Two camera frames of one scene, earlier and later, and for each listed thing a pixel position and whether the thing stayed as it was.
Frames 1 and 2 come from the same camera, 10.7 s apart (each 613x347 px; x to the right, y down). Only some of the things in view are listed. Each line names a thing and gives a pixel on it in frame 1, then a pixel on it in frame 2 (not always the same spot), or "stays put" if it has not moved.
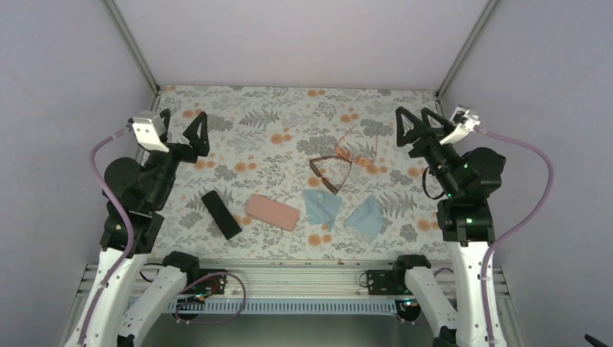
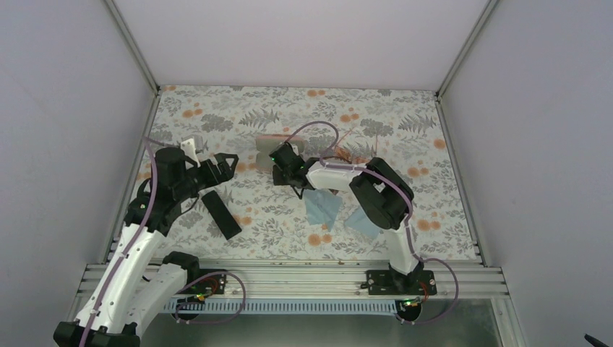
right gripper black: (433, 135) -> (277, 180)
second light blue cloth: (368, 217) stays put
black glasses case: (220, 215) stays put
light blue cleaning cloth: (322, 207) stays put
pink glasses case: (272, 212) -> (265, 144)
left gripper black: (189, 154) -> (225, 173)
